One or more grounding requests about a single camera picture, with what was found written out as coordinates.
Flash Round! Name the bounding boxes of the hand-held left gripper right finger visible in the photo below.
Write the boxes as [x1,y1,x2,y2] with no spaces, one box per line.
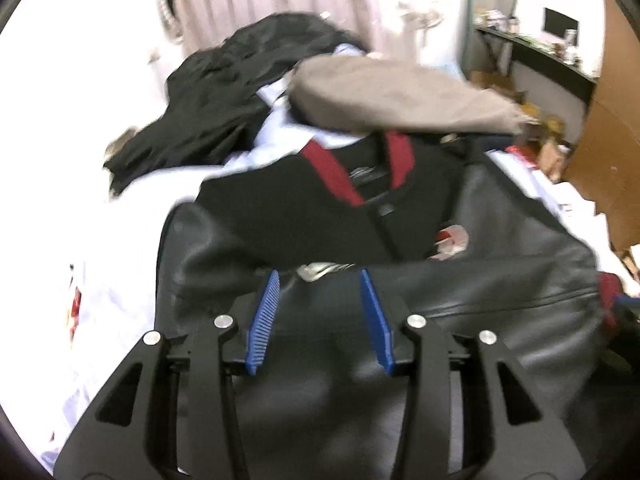
[360,269,591,480]

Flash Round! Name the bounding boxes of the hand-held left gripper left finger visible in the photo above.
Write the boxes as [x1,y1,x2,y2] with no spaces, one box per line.
[52,269,281,480]

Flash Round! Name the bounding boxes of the black jacket with red trim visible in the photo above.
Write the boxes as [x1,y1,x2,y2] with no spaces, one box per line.
[155,130,631,480]

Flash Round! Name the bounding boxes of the light blue bed sheet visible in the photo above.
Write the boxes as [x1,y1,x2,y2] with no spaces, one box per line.
[40,42,361,476]

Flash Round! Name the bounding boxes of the floral blanket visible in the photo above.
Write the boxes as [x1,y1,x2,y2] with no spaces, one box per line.
[492,145,616,241]

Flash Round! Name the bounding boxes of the black crumpled garment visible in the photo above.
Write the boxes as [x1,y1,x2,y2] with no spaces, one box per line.
[102,12,366,196]

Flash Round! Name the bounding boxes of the taupe folded garment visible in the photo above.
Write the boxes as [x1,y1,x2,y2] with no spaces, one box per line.
[287,55,533,137]

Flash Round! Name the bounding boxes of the cardboard box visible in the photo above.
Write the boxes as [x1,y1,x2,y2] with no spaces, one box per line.
[470,70,526,106]

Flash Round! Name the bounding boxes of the wooden cabinet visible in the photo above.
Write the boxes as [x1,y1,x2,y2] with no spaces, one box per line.
[565,0,640,256]

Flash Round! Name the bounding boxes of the white standing fan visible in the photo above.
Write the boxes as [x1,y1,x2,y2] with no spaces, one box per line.
[397,0,446,56]

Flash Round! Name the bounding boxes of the black desk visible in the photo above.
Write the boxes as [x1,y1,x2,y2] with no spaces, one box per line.
[472,25,598,126]

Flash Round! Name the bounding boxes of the white corrugated pipe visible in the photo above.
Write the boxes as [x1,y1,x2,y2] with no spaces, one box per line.
[150,0,183,43]

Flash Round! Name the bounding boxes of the black monitor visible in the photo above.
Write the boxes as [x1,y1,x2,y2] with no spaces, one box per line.
[542,7,580,41]

